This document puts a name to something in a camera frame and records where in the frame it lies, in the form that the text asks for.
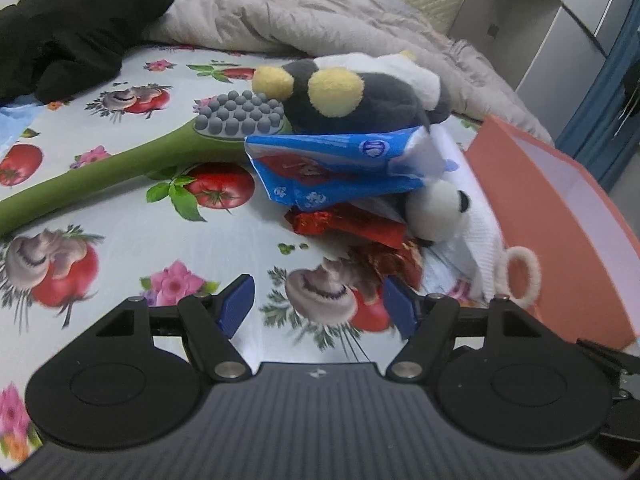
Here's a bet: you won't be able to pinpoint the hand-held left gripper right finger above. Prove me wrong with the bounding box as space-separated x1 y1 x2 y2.
382 276 544 382

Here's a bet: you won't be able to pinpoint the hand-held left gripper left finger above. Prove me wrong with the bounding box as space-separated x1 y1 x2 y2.
95 274 256 382

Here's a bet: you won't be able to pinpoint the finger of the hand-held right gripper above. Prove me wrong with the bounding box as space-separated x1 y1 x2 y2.
574 338 640 378

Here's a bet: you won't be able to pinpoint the panda plush toy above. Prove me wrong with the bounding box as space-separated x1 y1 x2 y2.
404 179 474 247

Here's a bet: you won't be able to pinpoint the orange cardboard box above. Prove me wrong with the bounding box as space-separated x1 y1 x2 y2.
464 114 640 352

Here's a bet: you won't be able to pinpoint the red foil snack wrapper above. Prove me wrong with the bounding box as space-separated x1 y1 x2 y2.
284 204 408 252
350 240 426 292

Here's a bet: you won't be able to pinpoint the vegetable print bed sheet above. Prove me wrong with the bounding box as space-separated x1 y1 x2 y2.
0 42 640 467

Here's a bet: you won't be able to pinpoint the blue snack packet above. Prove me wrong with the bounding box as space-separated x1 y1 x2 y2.
244 126 446 212

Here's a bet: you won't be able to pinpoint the green massage brush grey nubs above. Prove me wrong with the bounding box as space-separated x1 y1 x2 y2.
0 90 294 237

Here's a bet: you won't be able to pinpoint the grey plush toy yellow ears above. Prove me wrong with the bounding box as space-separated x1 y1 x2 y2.
251 50 452 137

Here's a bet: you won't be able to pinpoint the blue curtain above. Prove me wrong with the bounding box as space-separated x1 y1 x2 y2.
554 0 640 196

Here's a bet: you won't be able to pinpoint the hanging dark clothes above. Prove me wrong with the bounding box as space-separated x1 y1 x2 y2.
619 72 640 137

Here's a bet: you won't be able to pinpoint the light blue cloth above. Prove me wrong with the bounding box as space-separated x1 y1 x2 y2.
0 99 42 152

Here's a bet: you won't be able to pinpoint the grey quilt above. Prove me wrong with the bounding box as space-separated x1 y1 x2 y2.
141 0 555 147

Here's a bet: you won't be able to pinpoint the grey cabinet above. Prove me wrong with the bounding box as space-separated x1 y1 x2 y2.
449 0 640 107

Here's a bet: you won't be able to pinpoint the black clothing pile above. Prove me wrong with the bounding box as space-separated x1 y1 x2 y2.
0 0 179 107

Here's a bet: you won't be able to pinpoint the cream fluffy hair tie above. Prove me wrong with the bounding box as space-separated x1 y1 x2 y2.
494 245 543 307

